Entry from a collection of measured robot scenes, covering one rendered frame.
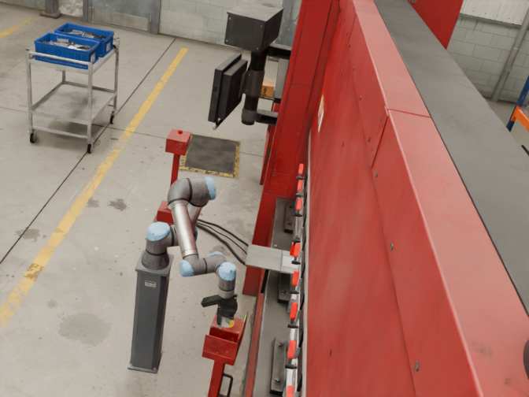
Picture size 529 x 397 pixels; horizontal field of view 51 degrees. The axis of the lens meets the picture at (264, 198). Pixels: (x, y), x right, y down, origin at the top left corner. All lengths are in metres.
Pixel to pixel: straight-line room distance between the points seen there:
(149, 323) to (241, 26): 1.82
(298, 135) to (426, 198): 2.58
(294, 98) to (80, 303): 1.97
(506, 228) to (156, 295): 2.45
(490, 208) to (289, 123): 2.56
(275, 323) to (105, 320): 1.50
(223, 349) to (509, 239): 1.98
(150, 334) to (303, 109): 1.60
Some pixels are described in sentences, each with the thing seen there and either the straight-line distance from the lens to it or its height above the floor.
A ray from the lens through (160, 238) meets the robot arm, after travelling 2.92.
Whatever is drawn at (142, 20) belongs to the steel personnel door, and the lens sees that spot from 10.00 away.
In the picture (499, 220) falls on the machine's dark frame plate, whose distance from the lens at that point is 0.92.
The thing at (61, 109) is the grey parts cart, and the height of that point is 0.33.
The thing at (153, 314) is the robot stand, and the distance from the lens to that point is 3.23.
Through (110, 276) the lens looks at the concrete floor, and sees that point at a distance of 4.19.
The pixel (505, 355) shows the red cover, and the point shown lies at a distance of 0.66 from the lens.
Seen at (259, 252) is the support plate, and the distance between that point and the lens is 2.89.
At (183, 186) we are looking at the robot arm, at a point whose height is 1.37.
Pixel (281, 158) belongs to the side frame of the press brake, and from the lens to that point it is 3.52.
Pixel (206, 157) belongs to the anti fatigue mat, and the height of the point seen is 0.01.
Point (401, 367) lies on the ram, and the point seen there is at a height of 2.10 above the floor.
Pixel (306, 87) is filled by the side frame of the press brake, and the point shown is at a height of 1.65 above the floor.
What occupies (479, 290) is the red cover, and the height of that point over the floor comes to 2.30.
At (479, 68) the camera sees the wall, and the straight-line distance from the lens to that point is 10.37.
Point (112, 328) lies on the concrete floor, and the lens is 3.80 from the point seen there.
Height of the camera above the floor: 2.69
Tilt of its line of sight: 30 degrees down
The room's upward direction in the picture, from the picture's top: 12 degrees clockwise
